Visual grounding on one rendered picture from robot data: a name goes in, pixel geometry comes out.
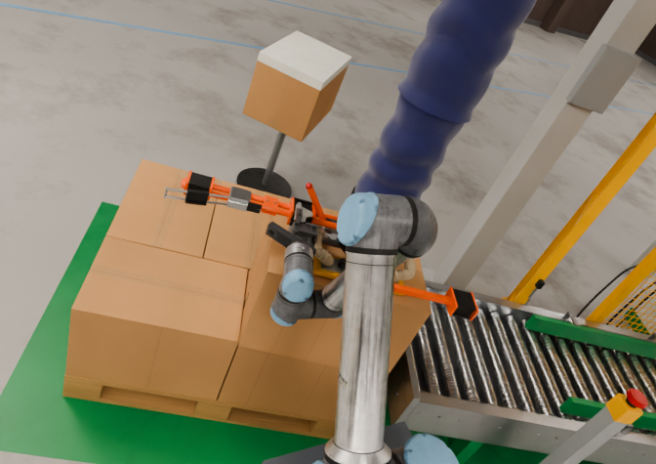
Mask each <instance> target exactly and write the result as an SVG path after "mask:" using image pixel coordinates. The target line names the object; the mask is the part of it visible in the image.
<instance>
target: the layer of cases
mask: <svg viewBox="0 0 656 464"><path fill-rule="evenodd" d="M188 174H189V172H188V171H186V170H182V169H178V168H174V167H171V166H167V165H163V164H160V163H156V162H152V161H148V160H145V159H142V161H141V163H140V165H139V167H138V169H137V172H136V174H135V176H134V178H133V180H132V182H131V184H130V185H129V187H128V190H127V192H126V194H125V196H124V198H123V200H122V202H121V204H120V206H119V209H118V211H117V213H116V215H115V217H114V219H113V221H112V223H111V225H110V228H109V230H108V232H107V234H106V237H105V238H104V240H103V242H102V246H101V248H100V250H99V252H98V254H97V256H96V258H95V260H94V262H93V265H92V267H91V268H90V270H89V272H88V274H87V276H86V278H85V280H84V283H83V285H82V287H81V289H80V291H79V293H78V295H77V297H76V299H75V302H74V304H73V306H72V308H71V315H70V326H69V336H68V347H67V358H66V369H65V375H69V376H75V377H80V378H86V379H92V380H98V381H104V382H109V383H115V384H120V385H126V386H132V387H138V388H144V389H150V390H155V391H160V392H166V393H172V394H178V395H184V396H190V397H196V398H202V399H206V400H212V401H215V400H217V401H223V402H229V403H235V404H241V405H246V406H252V407H257V408H263V409H269V410H275V411H281V412H287V413H292V414H298V415H304V416H309V417H315V418H321V419H327V420H332V421H336V406H337V392H338V377H339V367H336V366H332V365H327V364H322V363H318V362H313V361H309V360H304V359H296V358H291V357H286V356H282V355H278V354H273V353H269V352H264V351H259V350H255V349H250V348H246V347H241V346H238V344H239V337H240V331H241V324H242V319H243V313H244V306H245V300H246V294H247V287H248V281H249V275H250V271H251V268H252V265H253V263H254V260H255V257H256V255H257V252H258V249H259V246H260V244H261V241H262V238H263V235H264V233H265V230H266V227H267V223H268V220H269V217H270V215H269V214H266V213H262V210H261V211H260V214H258V213H254V212H250V211H247V212H246V211H242V210H238V209H234V208H231V207H227V206H226V205H220V204H212V203H207V205H206V206H204V205H196V204H188V203H185V201H184V200H180V199H173V198H164V193H165V188H169V189H176V190H184V189H183V188H182V186H181V180H182V179H183V178H186V177H188ZM217 398H218V399H217Z"/></svg>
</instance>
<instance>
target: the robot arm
mask: <svg viewBox="0 0 656 464"><path fill-rule="evenodd" d="M312 215H313V214H312V212H311V211H309V210H307V209H306V208H304V207H302V203H301V202H299V203H298V204H296V209H295V217H294V220H295V222H293V224H292V226H289V229H288V231H286V230H285V229H283V228H282V227H280V226H279V225H277V224H276V223H275V222H270V223H269V224H268V226H267V229H266V235H268V236H269V237H271V238H272V239H274V240H275V241H277V242H278V243H280V244H281V245H283V246H284V247H286V249H285V253H284V268H283V277H282V278H281V281H280V284H279V286H278V289H277V292H276V294H275V297H274V299H273V301H272V303H271V308H270V315H271V317H272V318H273V320H274V321H275V322H277V323H278V324H280V325H283V326H291V325H293V324H295V323H296V322H297V320H298V319H312V318H339V317H342V333H341V348H340V362H339V377H338V392H337V406H336V421H335V436H334V437H333V438H332V439H331V440H330V441H328V442H327V443H326V445H325V448H324V459H323V460H321V461H320V460H317V461H316V462H314V463H312V464H459V462H458V460H457V458H456V456H455V454H454V453H453V451H452V450H451V449H450V448H448V447H447V446H446V443H444V442H443V441H442V440H440V439H439V438H437V437H435V436H433V435H430V434H417V435H415V436H413V437H412V438H410V439H408V440H407V442H406V443H405V445H404V446H402V447H400V448H394V449H390V448H389V447H388V446H387V445H386V444H385V443H384V432H385V419H386V404H387V390H388V377H389V362H390V336H391V321H392V307H393V293H394V279H395V268H397V267H398V266H399V265H401V264H402V263H403V262H405V261H406V260H407V259H408V258H410V259H416V258H420V257H421V256H423V255H424V254H426V253H427V252H428V251H429V250H430V249H431V248H432V246H433V245H434V243H435V241H436V238H437V232H438V226H437V220H436V217H435V215H434V213H433V212H432V210H431V209H430V207H429V206H428V205H427V204H426V203H425V202H424V201H422V200H421V199H419V198H416V197H413V196H409V195H393V194H381V193H374V192H357V193H354V194H352V195H351V196H349V197H348V198H347V199H346V201H345V202H344V204H343V205H342V207H341V210H340V213H339V216H338V221H337V233H338V239H339V241H340V242H341V243H342V244H343V245H345V246H346V254H347V259H346V269H345V270H344V271H343V272H342V273H341V274H339V275H338V276H337V277H336V278H335V279H334V280H333V281H332V282H331V283H330V284H328V285H326V286H325V287H324V288H323V289H321V290H313V288H314V280H313V257H314V254H315V252H316V248H314V244H315V243H316V241H317V236H318V228H317V225H314V224H311V223H305V224H304V222H305V221H306V218H307V217H312Z"/></svg>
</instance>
